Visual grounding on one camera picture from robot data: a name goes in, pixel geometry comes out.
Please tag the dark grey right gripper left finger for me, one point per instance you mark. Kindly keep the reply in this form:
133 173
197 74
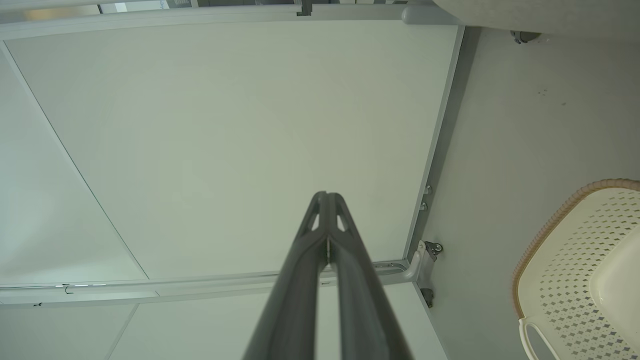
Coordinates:
295 290

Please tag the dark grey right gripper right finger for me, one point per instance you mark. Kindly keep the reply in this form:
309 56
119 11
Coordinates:
362 300

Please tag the white perforated laundry basket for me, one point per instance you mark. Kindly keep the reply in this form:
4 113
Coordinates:
565 280

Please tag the grey partition support leg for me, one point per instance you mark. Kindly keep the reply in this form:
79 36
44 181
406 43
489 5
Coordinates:
417 265

